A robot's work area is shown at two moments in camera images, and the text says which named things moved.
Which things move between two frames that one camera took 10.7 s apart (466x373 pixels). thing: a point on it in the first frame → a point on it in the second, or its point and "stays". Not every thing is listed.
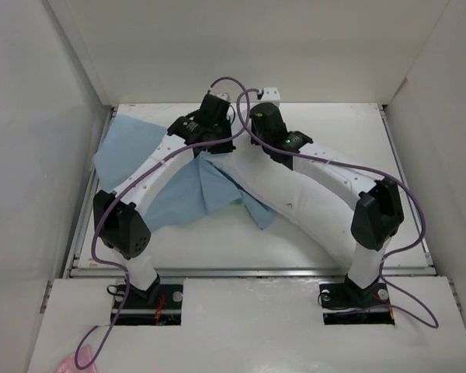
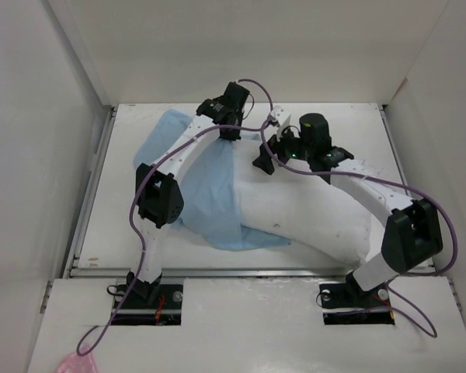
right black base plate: [345, 303] stays
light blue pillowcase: [197, 186] → [210, 192]
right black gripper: [252, 124] → [263, 162]
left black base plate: [136, 311] stays
